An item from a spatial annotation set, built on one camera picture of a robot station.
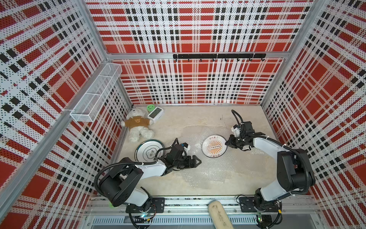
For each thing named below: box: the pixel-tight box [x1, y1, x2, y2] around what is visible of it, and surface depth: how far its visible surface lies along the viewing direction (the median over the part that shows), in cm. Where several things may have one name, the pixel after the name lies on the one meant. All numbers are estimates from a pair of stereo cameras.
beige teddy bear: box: [121, 107, 155, 143], surface depth 101 cm
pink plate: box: [201, 134, 228, 159], surface depth 95 cm
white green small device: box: [147, 106, 164, 122], surface depth 113 cm
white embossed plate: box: [134, 139, 165, 164], surface depth 95 cm
